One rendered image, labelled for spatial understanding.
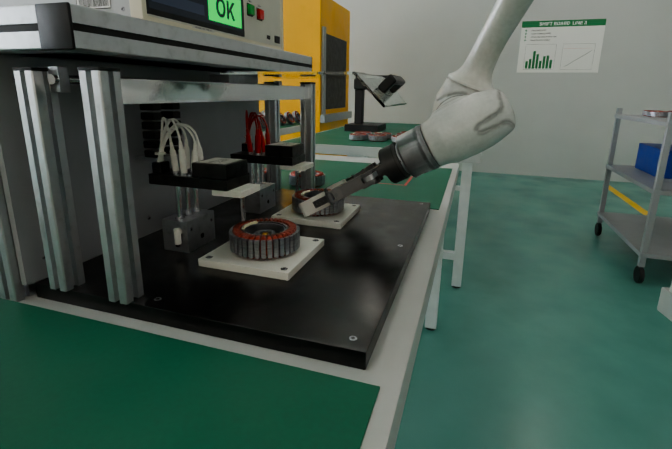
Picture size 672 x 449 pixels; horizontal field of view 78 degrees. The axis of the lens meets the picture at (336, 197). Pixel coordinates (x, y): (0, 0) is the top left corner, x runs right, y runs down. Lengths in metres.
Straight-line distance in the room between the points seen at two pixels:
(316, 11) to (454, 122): 3.70
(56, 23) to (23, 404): 0.37
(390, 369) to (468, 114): 0.46
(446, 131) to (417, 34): 5.25
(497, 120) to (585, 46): 5.28
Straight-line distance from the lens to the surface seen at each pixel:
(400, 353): 0.50
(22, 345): 0.60
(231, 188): 0.66
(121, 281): 0.58
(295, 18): 4.46
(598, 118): 6.06
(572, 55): 6.00
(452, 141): 0.76
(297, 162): 0.88
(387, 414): 0.43
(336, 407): 0.43
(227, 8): 0.83
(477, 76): 0.91
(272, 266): 0.62
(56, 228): 0.63
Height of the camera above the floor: 1.03
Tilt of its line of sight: 14 degrees down
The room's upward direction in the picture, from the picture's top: 1 degrees clockwise
